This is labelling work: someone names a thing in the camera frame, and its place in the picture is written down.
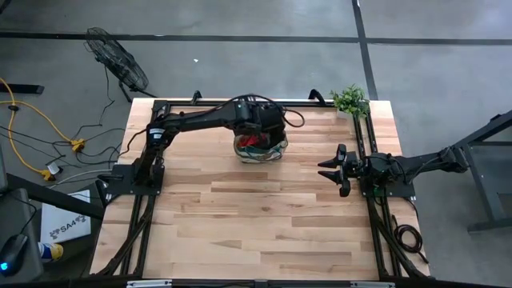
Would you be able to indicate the black metal table frame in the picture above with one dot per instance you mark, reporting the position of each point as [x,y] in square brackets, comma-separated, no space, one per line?
[484,192]

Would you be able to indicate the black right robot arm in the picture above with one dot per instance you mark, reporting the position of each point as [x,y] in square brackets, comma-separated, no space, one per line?
[420,162]

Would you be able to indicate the black computer mouse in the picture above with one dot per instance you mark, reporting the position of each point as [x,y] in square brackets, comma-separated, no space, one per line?
[14,252]

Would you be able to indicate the red black gardening glove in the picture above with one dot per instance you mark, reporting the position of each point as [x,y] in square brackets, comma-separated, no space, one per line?
[252,141]

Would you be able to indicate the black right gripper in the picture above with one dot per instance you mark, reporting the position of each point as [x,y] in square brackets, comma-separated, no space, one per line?
[354,166]

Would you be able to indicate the yellow blue white bottle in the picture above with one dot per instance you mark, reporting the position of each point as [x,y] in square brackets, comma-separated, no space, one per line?
[54,251]

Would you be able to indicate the beige green-trimmed gardening bag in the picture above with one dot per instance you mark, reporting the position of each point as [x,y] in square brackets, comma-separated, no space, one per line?
[256,156]

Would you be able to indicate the silver aluminium bracket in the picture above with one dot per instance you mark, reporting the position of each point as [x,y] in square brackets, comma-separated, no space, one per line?
[148,284]

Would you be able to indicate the black metal beam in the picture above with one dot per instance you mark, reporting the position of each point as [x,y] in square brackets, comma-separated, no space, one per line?
[52,196]

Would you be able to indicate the black floor fan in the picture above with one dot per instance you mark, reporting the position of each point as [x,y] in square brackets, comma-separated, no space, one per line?
[116,60]

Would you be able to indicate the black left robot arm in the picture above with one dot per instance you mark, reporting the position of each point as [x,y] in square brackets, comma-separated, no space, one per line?
[200,118]

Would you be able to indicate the black metal bar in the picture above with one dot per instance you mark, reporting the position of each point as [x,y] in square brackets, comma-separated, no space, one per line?
[24,89]

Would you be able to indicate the white printed box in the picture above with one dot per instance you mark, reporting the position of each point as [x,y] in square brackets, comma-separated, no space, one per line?
[64,216]

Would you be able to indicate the green plant in white pot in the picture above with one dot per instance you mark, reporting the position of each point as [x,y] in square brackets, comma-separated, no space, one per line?
[350,100]

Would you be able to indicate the dark desk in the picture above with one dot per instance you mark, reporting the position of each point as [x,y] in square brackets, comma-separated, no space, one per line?
[20,216]

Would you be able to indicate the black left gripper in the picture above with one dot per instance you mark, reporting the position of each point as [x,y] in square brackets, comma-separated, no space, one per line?
[264,120]

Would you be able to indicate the black aluminium rig frame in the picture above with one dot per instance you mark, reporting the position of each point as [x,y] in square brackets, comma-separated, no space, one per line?
[371,132]

